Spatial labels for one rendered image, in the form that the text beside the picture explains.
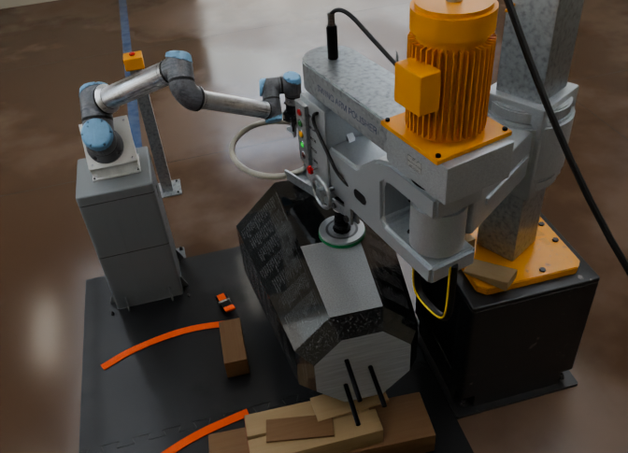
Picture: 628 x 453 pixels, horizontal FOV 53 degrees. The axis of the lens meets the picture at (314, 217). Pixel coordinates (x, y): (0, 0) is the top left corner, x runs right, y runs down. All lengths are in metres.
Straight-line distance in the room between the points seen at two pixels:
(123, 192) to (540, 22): 2.19
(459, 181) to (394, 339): 0.97
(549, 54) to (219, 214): 2.78
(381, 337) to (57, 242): 2.73
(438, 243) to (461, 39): 0.71
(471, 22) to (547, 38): 0.68
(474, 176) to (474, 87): 0.26
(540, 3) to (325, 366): 1.58
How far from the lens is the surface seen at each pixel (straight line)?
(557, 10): 2.30
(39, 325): 4.10
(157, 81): 2.99
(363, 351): 2.62
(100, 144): 3.24
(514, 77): 2.45
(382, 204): 2.26
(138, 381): 3.56
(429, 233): 2.08
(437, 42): 1.71
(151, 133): 4.54
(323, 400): 2.98
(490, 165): 1.91
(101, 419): 3.48
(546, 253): 2.96
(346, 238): 2.84
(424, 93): 1.71
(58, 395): 3.69
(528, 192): 2.59
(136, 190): 3.43
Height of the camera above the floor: 2.71
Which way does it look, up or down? 39 degrees down
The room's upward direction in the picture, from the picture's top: 5 degrees counter-clockwise
